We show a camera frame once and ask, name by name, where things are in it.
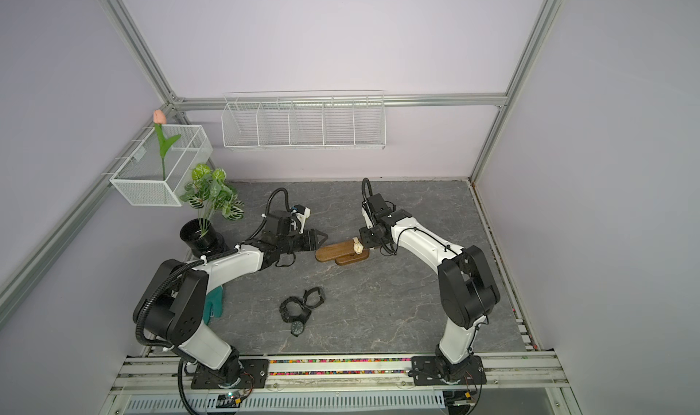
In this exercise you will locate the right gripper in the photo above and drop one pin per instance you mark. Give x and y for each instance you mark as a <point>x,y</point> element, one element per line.
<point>363,233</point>

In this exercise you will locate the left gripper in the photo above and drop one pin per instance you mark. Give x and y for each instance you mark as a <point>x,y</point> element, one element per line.
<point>311,245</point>

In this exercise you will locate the wooden watch stand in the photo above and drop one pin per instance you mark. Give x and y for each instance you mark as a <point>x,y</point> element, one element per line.
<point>341,253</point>

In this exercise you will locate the black watch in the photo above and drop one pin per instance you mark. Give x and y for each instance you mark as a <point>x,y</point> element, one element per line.
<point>314,297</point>
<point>296,314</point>

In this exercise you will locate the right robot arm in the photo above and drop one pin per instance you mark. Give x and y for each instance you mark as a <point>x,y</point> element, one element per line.
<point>467,287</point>

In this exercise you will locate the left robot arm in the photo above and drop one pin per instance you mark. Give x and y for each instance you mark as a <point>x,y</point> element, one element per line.
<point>169,314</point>

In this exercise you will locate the green leafy plant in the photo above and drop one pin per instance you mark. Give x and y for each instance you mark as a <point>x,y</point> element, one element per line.
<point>208,193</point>

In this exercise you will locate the black vase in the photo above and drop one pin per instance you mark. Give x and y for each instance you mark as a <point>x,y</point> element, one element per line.
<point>202,238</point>

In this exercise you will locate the white mesh basket left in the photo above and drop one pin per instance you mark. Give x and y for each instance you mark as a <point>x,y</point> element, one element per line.
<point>139,177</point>

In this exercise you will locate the pink tulip flower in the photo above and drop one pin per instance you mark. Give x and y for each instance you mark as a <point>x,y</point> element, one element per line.
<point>165,142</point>

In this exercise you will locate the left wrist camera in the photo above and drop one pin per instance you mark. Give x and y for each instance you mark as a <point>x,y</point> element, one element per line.
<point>302,214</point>

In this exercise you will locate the white wire wall shelf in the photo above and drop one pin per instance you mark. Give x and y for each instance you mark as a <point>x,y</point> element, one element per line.
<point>350,119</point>

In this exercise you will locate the colourful cable strip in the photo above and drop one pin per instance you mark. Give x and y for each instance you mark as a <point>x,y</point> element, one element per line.
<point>372,365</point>

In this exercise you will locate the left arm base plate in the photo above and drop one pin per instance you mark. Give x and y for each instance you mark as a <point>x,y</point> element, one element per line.
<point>236,374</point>

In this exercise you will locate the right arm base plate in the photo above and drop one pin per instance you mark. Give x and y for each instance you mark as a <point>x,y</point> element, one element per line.
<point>436,370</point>

